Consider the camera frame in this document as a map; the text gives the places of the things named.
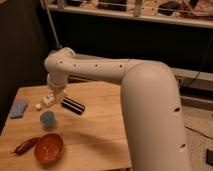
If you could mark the red ceramic bowl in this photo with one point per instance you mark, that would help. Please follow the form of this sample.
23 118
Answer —
49 148

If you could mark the wooden shelf with clutter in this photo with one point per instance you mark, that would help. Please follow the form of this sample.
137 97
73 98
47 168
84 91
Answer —
194 13

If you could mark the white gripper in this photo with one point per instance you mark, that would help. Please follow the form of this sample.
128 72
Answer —
57 83

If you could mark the dark red chili pepper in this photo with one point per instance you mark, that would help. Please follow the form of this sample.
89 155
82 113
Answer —
25 146

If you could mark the blue sponge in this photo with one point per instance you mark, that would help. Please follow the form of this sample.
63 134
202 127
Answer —
18 109

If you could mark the small white cube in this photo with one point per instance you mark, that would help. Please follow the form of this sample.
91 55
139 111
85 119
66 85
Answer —
38 106

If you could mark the blue cup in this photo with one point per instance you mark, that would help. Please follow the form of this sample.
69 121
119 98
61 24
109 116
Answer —
48 119

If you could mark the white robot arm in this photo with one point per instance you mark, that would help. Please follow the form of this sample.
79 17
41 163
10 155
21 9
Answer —
150 103

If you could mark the black box on floor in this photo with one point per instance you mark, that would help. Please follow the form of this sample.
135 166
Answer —
209 157

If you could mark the black rectangular box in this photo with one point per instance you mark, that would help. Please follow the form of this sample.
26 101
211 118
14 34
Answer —
73 105

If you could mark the metal pole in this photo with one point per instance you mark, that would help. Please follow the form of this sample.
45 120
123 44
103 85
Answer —
57 43

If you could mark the white plastic bottle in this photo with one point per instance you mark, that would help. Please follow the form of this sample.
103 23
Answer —
52 98

